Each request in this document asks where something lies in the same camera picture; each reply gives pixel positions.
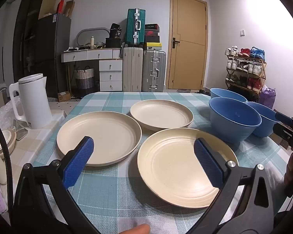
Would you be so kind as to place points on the purple bag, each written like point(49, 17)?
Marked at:
point(267, 97)

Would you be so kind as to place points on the white electric kettle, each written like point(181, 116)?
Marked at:
point(35, 102)

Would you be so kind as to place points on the small cardboard box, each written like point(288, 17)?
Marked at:
point(63, 97)

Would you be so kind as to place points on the white drawer desk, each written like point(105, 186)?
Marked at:
point(109, 65)

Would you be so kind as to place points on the red shoe box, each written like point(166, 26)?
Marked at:
point(151, 33)

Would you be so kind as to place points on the stack of cream bowls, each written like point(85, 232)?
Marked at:
point(8, 141)

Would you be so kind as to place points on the dark tall cabinet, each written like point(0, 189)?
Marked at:
point(24, 29)

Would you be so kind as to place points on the silver suitcase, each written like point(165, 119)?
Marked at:
point(149, 70)

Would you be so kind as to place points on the beige checked cloth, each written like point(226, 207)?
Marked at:
point(39, 136)

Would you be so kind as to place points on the wooden shoe rack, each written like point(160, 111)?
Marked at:
point(263, 65)

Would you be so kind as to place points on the white bottle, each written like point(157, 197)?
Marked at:
point(92, 42)

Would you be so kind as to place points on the beige suitcase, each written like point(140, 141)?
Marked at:
point(131, 70)

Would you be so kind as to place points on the oval mirror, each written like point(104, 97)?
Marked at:
point(92, 33)

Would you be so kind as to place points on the pile of dark shoes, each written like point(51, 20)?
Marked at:
point(200, 92)

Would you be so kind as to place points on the dotted white floor mat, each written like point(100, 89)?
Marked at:
point(74, 103)

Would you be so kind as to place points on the person's left hand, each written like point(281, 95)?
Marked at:
point(136, 229)

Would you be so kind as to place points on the clear plastic bag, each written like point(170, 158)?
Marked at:
point(2, 113)

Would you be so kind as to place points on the yellow shoe box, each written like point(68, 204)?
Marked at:
point(152, 45)

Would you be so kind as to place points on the black shoe box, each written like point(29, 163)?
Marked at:
point(151, 39)
point(151, 26)

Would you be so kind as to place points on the cardboard sheet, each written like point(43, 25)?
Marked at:
point(48, 1)

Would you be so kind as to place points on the blue bowl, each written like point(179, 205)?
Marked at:
point(232, 131)
point(224, 93)
point(263, 126)

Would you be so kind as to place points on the teal suitcase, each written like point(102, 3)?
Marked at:
point(131, 26)

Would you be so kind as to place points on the teal checked tablecloth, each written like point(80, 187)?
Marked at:
point(107, 187)

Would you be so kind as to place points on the black bag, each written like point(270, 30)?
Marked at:
point(113, 42)

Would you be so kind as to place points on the wooden door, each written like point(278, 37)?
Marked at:
point(188, 61)

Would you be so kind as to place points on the metal stand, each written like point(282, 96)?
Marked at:
point(20, 132)

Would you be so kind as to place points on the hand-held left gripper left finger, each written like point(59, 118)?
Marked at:
point(78, 162)

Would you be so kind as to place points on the woven laundry basket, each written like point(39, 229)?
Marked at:
point(84, 80)

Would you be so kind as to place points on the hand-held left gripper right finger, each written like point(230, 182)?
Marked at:
point(207, 163)

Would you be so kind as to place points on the person's right hand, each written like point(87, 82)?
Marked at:
point(288, 174)

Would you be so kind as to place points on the cream plate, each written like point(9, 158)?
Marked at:
point(171, 165)
point(100, 136)
point(161, 114)

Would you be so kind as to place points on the black refrigerator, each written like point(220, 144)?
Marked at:
point(52, 53)

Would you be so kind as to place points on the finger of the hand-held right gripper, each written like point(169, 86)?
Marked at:
point(283, 134)
point(283, 118)

